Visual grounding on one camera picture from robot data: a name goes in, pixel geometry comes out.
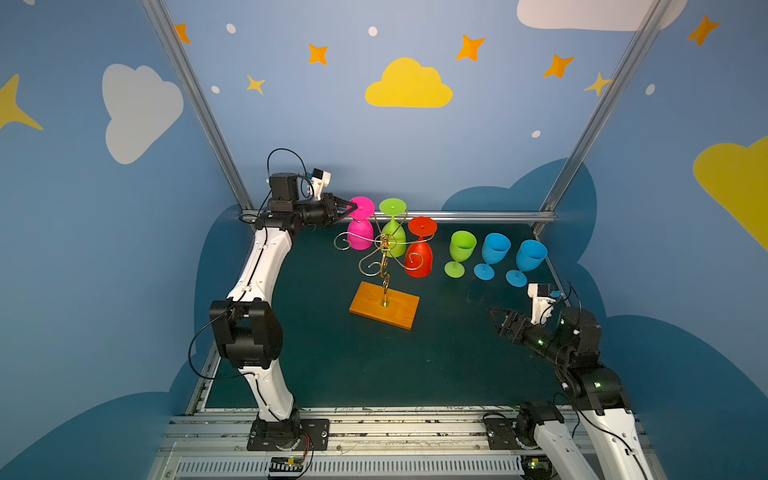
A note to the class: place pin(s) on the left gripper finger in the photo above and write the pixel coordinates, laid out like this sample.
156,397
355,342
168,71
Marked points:
343,204
344,214

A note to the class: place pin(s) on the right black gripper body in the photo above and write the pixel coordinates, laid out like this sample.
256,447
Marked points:
519,326

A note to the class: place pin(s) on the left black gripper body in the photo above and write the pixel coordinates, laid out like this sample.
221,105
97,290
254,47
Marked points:
335,207

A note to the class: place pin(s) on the pink wine glass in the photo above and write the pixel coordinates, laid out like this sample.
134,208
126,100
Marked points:
360,233

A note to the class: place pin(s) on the blue wine glass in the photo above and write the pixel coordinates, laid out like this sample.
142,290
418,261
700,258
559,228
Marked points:
530,255
494,249

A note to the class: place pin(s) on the green wine glass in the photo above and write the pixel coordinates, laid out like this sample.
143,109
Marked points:
393,231
462,245

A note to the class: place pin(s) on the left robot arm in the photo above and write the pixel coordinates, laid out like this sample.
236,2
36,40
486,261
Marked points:
246,330

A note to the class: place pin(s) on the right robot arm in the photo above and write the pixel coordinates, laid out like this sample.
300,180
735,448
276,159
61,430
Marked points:
595,392

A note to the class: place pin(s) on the red wine glass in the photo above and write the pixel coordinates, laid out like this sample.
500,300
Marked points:
419,255

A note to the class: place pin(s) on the right small circuit board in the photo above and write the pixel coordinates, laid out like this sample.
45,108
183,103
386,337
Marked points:
536,468

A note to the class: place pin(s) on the small circuit board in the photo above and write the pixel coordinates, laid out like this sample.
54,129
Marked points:
536,468
284,467

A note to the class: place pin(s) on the left small circuit board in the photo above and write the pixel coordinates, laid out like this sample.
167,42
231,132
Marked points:
284,467

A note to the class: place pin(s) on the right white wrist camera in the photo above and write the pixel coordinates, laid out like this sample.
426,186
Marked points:
543,297

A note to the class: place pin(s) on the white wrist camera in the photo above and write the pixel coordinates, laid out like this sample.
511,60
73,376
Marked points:
543,297
319,180

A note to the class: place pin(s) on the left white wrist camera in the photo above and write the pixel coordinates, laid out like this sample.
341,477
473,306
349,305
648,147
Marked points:
319,180

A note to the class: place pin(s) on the wooden base wire glass rack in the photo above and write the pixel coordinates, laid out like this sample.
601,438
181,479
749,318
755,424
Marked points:
379,301

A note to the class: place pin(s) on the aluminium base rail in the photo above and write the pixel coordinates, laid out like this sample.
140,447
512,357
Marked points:
362,443

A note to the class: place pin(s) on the right aluminium frame post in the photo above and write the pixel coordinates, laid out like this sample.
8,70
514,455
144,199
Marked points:
640,44

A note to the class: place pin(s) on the aluminium frame post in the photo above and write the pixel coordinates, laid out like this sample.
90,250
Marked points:
640,44
161,20

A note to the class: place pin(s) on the left aluminium frame post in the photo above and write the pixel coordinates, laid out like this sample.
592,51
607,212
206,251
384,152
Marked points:
161,20

